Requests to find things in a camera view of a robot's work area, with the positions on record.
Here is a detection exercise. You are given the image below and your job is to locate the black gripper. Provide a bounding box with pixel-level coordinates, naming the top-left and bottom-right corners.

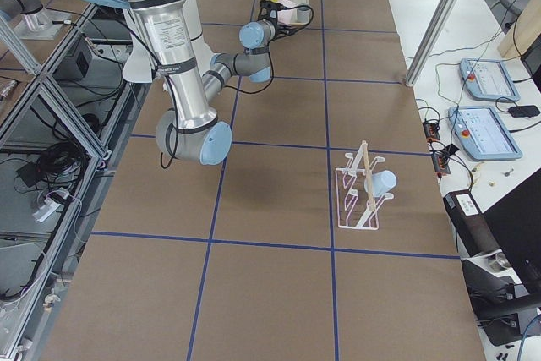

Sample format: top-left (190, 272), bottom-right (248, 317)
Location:
top-left (264, 2), bottom-right (281, 34)

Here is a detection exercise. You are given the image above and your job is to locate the pink plastic cup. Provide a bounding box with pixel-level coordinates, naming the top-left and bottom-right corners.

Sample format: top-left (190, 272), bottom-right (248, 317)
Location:
top-left (277, 0), bottom-right (298, 25)

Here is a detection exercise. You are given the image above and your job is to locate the light blue plastic cup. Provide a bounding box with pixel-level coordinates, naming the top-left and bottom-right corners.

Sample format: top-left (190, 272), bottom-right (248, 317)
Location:
top-left (371, 170), bottom-right (397, 198)

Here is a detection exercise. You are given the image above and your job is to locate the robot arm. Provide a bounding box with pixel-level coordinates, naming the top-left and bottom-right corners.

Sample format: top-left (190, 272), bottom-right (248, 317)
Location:
top-left (84, 0), bottom-right (284, 165)

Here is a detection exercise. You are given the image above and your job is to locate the grey plastic cup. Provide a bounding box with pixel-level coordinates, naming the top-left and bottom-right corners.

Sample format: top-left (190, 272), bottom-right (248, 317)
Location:
top-left (296, 5), bottom-right (312, 25)

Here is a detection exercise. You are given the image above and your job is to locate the cream bunny serving tray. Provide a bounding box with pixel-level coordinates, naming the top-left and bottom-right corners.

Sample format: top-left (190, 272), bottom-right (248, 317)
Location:
top-left (270, 0), bottom-right (312, 26)

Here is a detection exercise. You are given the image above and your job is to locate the far teach pendant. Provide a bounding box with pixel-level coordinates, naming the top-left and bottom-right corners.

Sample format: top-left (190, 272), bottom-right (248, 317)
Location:
top-left (459, 58), bottom-right (521, 102)

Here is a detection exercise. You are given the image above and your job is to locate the teach pendant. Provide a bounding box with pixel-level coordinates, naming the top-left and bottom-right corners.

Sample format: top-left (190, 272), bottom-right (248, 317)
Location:
top-left (448, 106), bottom-right (522, 161)
top-left (459, 58), bottom-right (521, 102)

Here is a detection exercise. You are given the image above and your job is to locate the near teach pendant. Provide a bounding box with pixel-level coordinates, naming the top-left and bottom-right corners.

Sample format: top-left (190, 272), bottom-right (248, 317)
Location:
top-left (448, 106), bottom-right (522, 161)

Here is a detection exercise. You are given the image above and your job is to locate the black power adapter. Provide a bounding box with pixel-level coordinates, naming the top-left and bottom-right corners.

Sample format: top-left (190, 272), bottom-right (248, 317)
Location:
top-left (507, 105), bottom-right (540, 118)

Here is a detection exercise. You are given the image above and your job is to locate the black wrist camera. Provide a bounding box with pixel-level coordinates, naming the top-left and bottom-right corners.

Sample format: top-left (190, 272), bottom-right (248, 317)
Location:
top-left (257, 0), bottom-right (276, 24)

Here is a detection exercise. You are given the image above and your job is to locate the aluminium frame post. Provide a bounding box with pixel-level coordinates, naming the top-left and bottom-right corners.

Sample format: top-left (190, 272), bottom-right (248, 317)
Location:
top-left (404, 0), bottom-right (457, 87)

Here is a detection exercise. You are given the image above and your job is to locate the braided black right cable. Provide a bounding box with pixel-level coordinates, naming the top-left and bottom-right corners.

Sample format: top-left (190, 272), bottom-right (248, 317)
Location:
top-left (160, 3), bottom-right (316, 170)

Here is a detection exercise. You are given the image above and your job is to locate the white wire cup rack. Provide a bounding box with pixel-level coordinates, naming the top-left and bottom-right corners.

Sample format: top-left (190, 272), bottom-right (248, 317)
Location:
top-left (335, 140), bottom-right (394, 231)

